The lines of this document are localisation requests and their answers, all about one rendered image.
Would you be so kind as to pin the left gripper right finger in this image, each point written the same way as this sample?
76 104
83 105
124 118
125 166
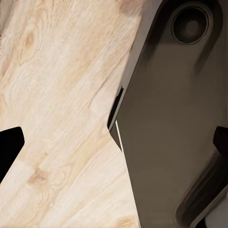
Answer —
220 141

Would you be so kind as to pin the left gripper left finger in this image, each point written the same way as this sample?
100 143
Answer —
11 142

